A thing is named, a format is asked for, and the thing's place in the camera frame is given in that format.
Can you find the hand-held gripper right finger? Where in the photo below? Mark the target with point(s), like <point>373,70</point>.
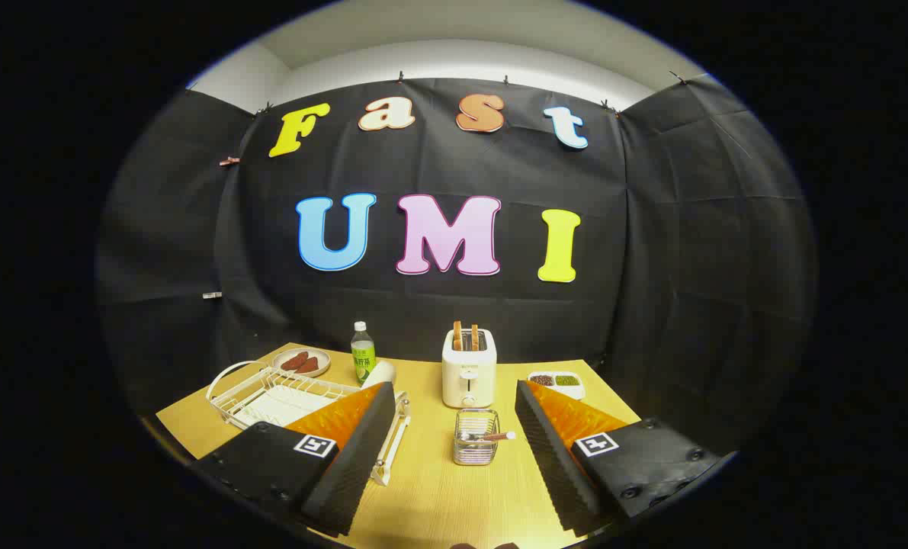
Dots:
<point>553,465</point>

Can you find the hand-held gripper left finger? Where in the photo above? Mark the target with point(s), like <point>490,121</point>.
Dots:
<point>351,465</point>

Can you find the pale grey round plate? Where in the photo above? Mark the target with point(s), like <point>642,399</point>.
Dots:
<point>381,374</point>

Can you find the white divided dish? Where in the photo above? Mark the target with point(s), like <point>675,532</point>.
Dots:
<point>568,390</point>

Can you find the pile of red beans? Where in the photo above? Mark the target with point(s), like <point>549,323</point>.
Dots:
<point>541,380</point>

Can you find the pile of green beans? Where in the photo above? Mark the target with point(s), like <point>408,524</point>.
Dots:
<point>567,380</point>

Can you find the white ribbed drain tray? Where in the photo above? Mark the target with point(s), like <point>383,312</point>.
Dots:
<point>278,408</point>

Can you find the green label drink bottle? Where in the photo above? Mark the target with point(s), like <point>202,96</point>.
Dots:
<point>362,358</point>

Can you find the red sausage piece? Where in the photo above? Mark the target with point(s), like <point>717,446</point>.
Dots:
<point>309,366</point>
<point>293,361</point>

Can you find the small beige saucer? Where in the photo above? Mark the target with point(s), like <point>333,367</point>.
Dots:
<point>322,355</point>

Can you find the white toaster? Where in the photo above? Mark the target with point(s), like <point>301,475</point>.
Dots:
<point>469,377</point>

